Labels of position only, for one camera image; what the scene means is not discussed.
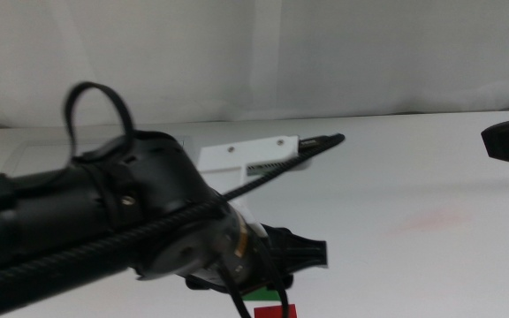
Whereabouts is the green cube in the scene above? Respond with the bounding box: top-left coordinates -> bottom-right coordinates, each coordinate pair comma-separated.
241,286 -> 282,302

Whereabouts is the red cube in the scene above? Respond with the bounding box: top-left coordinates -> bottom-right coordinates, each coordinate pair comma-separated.
254,303 -> 299,318

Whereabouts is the white curtain backdrop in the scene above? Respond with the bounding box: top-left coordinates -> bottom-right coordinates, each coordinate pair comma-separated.
0,0 -> 509,130

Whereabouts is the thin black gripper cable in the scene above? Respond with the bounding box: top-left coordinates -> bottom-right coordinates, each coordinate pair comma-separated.
214,233 -> 292,318

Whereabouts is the black braided cable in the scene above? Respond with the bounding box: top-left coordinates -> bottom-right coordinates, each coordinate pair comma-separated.
0,132 -> 346,310

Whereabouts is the grey cable tray lid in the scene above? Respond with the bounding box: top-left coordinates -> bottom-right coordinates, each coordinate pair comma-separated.
2,135 -> 201,178

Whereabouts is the black strap loop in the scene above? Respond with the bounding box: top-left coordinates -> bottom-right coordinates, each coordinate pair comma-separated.
63,81 -> 136,163

